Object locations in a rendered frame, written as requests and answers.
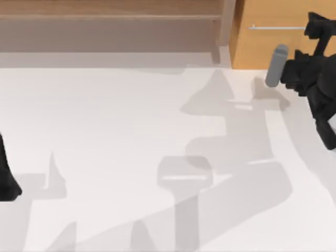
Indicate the pale grey rounded box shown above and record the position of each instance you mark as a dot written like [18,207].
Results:
[276,65]

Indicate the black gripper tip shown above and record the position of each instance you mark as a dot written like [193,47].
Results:
[7,178]

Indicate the wooden open shelf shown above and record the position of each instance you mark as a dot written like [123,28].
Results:
[110,29]

